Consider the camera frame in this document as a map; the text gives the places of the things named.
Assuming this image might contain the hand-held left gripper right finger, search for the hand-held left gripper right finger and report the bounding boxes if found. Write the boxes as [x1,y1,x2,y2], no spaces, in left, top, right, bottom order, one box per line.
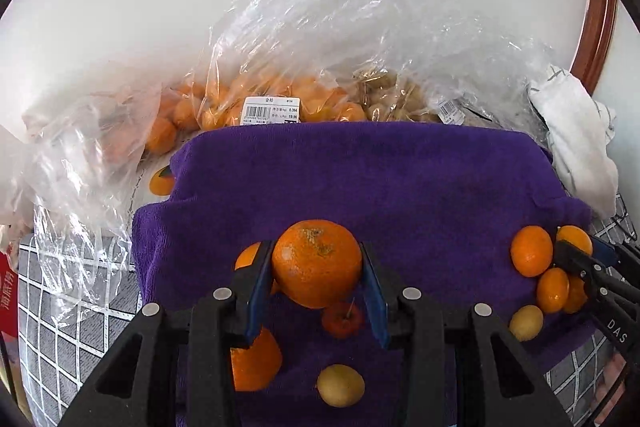
[359,241,573,427]

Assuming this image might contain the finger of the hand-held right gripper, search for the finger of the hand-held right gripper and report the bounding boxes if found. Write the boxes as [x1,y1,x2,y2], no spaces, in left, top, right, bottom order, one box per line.
[590,234,640,288]
[552,240,608,293]

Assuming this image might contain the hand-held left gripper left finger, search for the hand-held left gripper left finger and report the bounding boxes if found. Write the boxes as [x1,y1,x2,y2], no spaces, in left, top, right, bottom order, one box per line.
[60,239,276,427]

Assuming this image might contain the orange mandarin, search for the orange mandarin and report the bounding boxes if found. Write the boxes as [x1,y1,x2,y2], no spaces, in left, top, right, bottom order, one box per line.
[536,267,571,314]
[564,276,590,314]
[510,225,555,278]
[556,225,594,258]

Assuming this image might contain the small mandarin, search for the small mandarin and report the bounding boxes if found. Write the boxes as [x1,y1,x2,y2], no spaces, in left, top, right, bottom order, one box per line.
[234,242,280,297]

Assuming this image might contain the small red fruit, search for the small red fruit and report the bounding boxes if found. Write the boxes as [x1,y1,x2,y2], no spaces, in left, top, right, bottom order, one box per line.
[321,299,364,339]

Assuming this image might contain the large scarred mandarin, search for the large scarred mandarin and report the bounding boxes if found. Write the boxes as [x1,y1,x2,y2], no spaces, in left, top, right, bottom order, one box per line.
[270,220,363,310]

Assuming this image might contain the mandarin with stem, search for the mandarin with stem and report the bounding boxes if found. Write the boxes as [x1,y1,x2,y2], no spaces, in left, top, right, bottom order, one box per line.
[230,327,284,393]

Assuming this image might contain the yellow round fruit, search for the yellow round fruit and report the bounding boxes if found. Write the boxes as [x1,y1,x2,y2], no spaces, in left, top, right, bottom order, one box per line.
[316,364,366,408]
[509,304,544,342]

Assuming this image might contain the purple towel-covered tray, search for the purple towel-covered tray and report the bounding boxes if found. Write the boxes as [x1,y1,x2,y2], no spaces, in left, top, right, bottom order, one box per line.
[131,121,598,427]

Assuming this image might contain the person's right hand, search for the person's right hand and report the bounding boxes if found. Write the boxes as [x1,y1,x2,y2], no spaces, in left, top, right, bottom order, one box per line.
[597,349,632,408]

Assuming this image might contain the white towel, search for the white towel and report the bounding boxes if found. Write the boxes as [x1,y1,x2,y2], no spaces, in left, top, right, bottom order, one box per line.
[527,66,621,220]

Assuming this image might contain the white box with orange print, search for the white box with orange print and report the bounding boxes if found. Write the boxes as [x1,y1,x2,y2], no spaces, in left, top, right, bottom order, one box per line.
[135,157,178,208]

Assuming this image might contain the grey checked tablecloth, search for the grey checked tablecloth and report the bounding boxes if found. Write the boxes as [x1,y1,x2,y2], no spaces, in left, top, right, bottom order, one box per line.
[17,227,640,427]

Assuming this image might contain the clear bag of mandarins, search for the clear bag of mandarins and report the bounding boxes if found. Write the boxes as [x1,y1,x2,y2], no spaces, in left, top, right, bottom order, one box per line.
[10,77,201,308]

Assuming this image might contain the clear bag of kumquats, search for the clear bag of kumquats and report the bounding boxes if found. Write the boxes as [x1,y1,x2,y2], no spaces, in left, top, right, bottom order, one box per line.
[192,0,366,132]

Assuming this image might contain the clear bag of brown fruit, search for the clear bag of brown fruit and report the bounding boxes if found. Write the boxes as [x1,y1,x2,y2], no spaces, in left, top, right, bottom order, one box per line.
[325,0,556,128]

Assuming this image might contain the red paper bag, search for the red paper bag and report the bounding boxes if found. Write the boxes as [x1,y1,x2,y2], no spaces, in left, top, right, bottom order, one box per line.
[0,252,21,348]

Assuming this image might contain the white plastic bag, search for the white plastic bag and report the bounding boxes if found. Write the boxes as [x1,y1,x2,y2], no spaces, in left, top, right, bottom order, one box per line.
[0,122,36,228]

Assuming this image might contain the brown wooden door frame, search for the brown wooden door frame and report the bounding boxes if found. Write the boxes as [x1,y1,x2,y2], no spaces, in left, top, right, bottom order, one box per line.
[570,0,621,95]

